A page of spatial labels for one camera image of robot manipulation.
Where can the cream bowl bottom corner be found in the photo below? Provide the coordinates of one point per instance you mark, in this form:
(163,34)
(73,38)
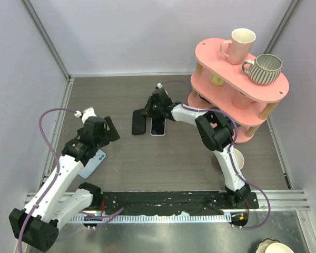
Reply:
(272,246)

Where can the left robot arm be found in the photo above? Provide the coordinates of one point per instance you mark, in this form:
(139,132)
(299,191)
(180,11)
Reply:
(39,222)

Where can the aluminium rail with slots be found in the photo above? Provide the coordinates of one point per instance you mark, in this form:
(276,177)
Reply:
(182,218)

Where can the black phone case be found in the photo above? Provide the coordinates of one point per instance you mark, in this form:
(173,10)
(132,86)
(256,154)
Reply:
(139,122)

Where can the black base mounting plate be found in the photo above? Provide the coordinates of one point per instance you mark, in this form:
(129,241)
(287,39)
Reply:
(168,203)

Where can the white bowl on table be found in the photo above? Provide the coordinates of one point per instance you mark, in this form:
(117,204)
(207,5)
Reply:
(239,158)

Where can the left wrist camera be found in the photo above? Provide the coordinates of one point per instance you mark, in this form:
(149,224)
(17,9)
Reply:
(89,112)

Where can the pink three-tier shelf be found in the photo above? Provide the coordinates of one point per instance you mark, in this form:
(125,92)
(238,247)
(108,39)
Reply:
(205,95)

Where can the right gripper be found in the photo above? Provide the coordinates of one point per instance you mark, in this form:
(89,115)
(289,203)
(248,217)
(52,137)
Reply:
(148,112)

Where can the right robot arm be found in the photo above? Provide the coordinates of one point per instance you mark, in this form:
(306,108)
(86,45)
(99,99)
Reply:
(216,134)

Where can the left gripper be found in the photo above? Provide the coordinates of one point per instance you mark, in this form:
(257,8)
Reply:
(111,134)

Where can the yellow cup on shelf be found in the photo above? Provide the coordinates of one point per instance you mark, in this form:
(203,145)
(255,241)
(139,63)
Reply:
(216,80)

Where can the pink cup middle shelf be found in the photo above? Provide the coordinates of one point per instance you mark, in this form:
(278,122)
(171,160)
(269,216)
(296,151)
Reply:
(240,101)

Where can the lavender phone case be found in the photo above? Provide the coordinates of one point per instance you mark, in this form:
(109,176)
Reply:
(158,127)

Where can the grey striped mug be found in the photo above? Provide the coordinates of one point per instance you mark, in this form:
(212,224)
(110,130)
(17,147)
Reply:
(263,70)

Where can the pink tall mug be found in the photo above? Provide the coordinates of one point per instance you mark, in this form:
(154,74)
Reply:
(238,47)

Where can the light blue phone case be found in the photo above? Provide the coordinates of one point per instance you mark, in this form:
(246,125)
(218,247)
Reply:
(92,164)

